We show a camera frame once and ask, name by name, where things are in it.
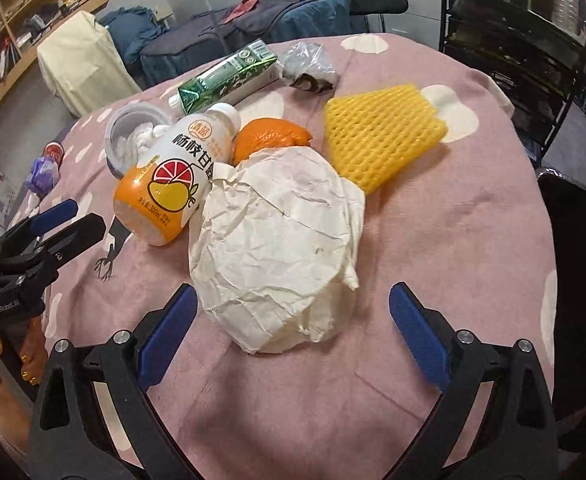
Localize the wooden shelf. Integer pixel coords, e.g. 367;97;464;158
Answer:
0;0;139;133

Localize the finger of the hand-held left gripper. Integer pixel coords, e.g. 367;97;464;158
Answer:
0;199;80;261
3;213;106;271

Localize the blue cloth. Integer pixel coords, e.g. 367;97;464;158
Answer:
96;6;166;68

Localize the grey towel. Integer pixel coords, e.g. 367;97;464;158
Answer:
193;0;354;43

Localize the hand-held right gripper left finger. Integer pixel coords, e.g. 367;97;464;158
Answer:
27;282;199;480

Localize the pink dotted tablecloth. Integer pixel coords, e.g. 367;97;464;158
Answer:
0;32;558;480

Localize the orange and white drink bottle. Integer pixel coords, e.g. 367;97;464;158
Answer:
112;102;242;247

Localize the orange fruit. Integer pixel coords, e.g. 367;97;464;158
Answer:
232;117;314;167

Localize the green drink carton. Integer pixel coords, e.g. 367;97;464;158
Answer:
177;39;280;115

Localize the white paper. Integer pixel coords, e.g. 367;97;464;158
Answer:
188;146;366;356

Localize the blue skirted bed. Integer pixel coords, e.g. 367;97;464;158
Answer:
138;0;369;88

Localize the purple packet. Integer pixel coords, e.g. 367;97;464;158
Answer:
24;156;61;195

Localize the white plastic cup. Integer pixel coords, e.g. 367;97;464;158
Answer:
104;101;174;181

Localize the black chair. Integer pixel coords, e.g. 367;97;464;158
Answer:
348;0;410;33

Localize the person's left hand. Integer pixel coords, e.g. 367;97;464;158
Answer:
0;317;49;443

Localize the white crumpled tissue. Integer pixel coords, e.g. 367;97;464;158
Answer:
122;122;170;162

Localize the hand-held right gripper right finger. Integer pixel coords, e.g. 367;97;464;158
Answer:
389;281;561;480

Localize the black metal rack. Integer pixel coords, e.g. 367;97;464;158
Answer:
438;0;586;171

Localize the cream cloth cover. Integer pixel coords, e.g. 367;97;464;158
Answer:
36;10;144;117

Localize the clear plastic wrapper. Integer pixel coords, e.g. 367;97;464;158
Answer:
276;41;340;95

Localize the red cloth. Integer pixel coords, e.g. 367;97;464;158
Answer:
225;0;259;23

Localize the yellow foam fruit net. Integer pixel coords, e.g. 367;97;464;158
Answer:
323;85;448;196

